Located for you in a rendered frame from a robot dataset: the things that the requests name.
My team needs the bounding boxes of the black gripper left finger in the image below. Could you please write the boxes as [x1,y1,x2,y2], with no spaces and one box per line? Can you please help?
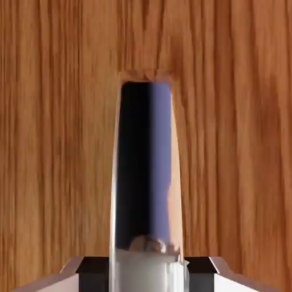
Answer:
[10,256,111,292]

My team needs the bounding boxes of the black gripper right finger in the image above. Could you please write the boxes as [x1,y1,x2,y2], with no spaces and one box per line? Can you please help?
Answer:
[184,256,283,292]

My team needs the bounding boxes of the curved shiny metal handle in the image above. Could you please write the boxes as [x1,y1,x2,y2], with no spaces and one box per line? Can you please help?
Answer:
[108,71,190,292]

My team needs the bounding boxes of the wooden drawer front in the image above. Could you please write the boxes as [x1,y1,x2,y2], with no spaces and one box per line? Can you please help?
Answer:
[0,0,292,292]

